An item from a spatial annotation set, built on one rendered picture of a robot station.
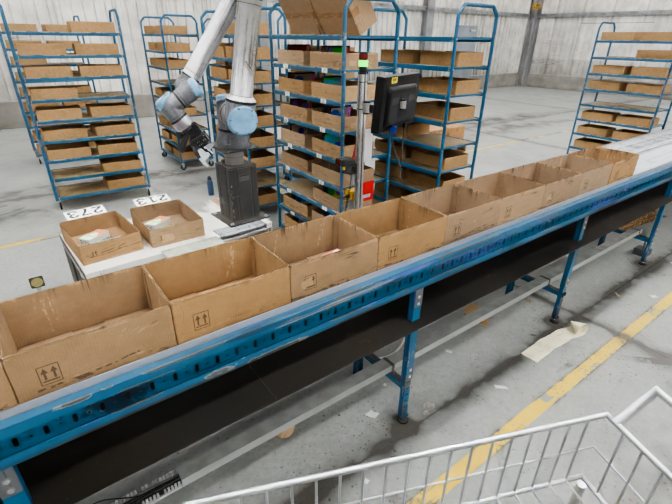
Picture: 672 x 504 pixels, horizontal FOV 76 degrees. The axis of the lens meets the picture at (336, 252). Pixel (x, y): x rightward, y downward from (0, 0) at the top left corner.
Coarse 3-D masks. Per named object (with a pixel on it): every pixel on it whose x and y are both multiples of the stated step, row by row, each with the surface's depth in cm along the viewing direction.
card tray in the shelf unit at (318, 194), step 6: (318, 186) 352; (318, 192) 344; (324, 192) 336; (318, 198) 347; (324, 198) 339; (330, 198) 331; (336, 198) 324; (330, 204) 334; (336, 204) 326; (366, 204) 336; (336, 210) 329
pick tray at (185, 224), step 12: (156, 204) 250; (168, 204) 254; (180, 204) 255; (132, 216) 240; (144, 216) 248; (156, 216) 252; (168, 216) 255; (180, 216) 256; (192, 216) 243; (144, 228) 222; (168, 228) 220; (180, 228) 224; (192, 228) 228; (156, 240) 219; (168, 240) 222; (180, 240) 226
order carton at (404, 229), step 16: (368, 208) 194; (384, 208) 200; (400, 208) 205; (416, 208) 197; (368, 224) 198; (384, 224) 204; (400, 224) 208; (416, 224) 199; (432, 224) 179; (384, 240) 165; (400, 240) 170; (416, 240) 176; (432, 240) 183; (384, 256) 168; (400, 256) 174
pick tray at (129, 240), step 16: (64, 224) 224; (80, 224) 229; (96, 224) 234; (112, 224) 240; (128, 224) 226; (64, 240) 225; (112, 240) 206; (128, 240) 211; (80, 256) 200; (96, 256) 204; (112, 256) 209
